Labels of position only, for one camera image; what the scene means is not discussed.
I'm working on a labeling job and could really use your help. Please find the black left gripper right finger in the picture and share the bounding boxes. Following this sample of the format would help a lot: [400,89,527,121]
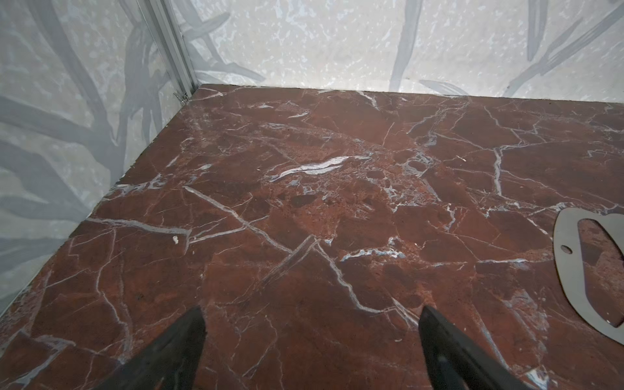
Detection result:
[419,305,528,390]

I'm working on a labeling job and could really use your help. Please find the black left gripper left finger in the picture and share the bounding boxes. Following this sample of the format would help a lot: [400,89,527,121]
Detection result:
[97,306,206,389]

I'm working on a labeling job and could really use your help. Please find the grey metal key plate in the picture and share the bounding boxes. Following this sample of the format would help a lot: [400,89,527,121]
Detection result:
[553,208,623,344]

